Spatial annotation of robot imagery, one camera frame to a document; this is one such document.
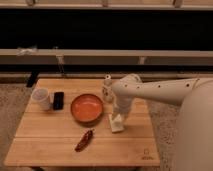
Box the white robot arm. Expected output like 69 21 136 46
112 74 213 171

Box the small white bottle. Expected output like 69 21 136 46
102 75 113 103

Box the dried red chili pepper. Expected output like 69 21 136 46
75 129 94 152

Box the wooden table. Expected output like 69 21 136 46
4 79 160 167

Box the white rectangular block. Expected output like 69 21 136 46
109 114 124 133

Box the white paper cup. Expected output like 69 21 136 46
31 88 51 110

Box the black rectangular box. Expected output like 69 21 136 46
53 92 64 110

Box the orange bowl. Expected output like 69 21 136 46
70 94 103 124

